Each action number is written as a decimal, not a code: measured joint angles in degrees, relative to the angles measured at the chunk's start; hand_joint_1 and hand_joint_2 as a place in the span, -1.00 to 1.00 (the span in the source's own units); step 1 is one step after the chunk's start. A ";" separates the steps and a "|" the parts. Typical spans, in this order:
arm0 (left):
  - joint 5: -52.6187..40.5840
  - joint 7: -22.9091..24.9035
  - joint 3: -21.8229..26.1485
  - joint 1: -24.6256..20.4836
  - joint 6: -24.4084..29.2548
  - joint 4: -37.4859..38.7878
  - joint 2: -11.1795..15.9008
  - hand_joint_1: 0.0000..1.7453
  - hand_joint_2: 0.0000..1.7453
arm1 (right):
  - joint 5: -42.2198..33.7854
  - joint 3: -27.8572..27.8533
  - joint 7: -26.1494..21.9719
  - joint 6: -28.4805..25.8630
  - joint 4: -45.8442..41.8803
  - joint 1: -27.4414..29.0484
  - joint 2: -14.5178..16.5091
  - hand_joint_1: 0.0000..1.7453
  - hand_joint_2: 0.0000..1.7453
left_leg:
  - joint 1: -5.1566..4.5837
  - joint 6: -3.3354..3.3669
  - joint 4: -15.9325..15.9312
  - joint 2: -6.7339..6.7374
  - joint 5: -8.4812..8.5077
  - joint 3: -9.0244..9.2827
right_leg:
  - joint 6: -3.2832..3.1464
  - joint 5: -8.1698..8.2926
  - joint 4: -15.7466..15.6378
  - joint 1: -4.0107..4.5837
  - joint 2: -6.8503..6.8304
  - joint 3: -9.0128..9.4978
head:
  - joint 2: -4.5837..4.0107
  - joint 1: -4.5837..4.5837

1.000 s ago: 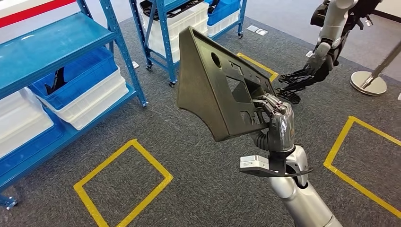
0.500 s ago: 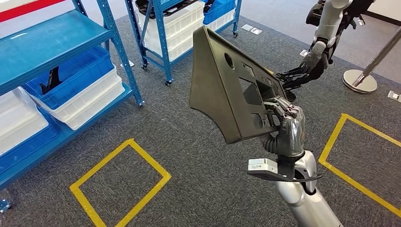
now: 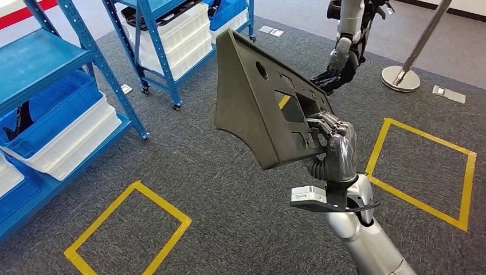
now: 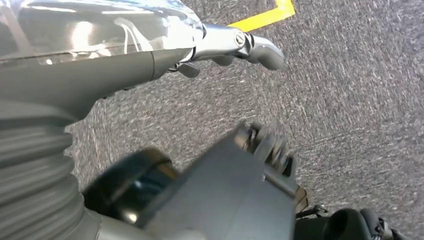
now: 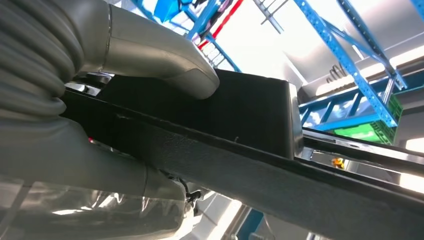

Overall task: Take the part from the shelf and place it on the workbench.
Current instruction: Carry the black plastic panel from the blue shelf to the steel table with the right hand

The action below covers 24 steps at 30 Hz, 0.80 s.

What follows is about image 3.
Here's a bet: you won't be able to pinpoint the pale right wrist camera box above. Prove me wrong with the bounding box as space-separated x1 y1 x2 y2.
291 186 327 204

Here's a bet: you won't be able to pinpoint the silver and black humanoid robot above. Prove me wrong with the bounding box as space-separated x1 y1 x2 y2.
310 0 397 96

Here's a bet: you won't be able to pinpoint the blue metal shelf rack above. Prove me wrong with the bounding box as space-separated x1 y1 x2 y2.
100 0 257 112
0 0 150 243

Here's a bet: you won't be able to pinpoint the white plastic crate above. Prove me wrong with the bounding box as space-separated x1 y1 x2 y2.
210 11 252 44
0 95 123 182
0 151 25 199

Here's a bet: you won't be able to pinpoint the black plastic panel with cutouts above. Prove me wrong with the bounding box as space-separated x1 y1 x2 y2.
213 28 337 170

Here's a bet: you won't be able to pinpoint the chrome stanchion post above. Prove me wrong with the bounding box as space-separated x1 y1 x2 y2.
381 0 453 93

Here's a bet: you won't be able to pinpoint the white stacked plastic crates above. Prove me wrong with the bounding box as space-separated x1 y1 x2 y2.
122 2 214 81

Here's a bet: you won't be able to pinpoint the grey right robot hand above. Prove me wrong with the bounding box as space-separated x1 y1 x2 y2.
307 111 358 184

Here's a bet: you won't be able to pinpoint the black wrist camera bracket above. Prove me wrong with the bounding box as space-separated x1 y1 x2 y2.
290 182 382 213

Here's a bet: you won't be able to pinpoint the red barrier belt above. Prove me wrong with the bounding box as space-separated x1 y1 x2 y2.
0 0 58 31

